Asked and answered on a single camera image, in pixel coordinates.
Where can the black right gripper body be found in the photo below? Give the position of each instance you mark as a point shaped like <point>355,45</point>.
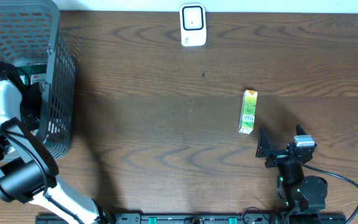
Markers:
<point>279,156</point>

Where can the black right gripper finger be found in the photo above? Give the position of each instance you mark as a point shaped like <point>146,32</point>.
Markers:
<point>263,147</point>
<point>299,130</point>

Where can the green yellow juice carton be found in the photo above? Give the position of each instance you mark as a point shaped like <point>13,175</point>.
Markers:
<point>248,108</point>

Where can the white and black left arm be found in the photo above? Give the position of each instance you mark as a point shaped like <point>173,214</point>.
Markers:
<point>28,172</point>

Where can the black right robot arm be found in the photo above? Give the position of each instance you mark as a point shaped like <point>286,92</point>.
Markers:
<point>305,195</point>

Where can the white barcode scanner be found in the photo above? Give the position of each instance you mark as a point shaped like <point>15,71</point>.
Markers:
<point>193,25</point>

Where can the green 3M package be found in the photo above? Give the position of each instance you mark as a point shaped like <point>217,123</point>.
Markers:
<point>31,74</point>

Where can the dark grey plastic mesh basket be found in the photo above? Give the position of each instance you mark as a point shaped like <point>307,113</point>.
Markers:
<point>29,36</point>

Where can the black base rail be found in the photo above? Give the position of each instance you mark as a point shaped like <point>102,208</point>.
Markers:
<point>250,218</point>

